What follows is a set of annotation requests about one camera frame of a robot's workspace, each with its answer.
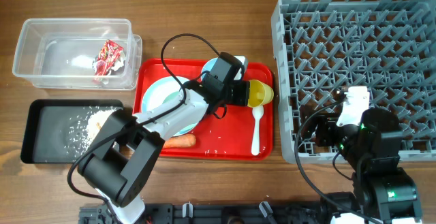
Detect light blue plate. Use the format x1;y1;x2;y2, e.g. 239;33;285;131
134;76;204;140

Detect rice and peanut shells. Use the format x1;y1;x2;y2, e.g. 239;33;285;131
65;106;116;150

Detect red snack wrapper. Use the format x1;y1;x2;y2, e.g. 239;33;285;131
93;40;124;76

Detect red serving tray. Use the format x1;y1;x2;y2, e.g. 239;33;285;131
133;58;274;161

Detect grey dishwasher rack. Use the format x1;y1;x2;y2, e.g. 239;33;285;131
271;0;435;163

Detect black mounting rail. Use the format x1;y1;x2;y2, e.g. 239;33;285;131
78;200;358;224

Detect black waste tray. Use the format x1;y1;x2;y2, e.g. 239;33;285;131
20;99;123;164

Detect orange carrot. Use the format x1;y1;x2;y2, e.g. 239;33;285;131
163;134;196;148

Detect clear plastic bin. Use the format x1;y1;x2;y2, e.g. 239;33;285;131
12;18;142;91

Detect light blue bowl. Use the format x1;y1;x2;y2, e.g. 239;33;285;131
200;57;217;80

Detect yellow plastic cup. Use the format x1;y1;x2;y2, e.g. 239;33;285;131
248;80;274;108

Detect crumpled white tissue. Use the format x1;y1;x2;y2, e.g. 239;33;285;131
92;52;126;84

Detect white plastic spoon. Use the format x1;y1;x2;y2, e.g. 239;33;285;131
251;106;264;156

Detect green bowl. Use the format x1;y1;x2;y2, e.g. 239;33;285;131
162;91;187;108

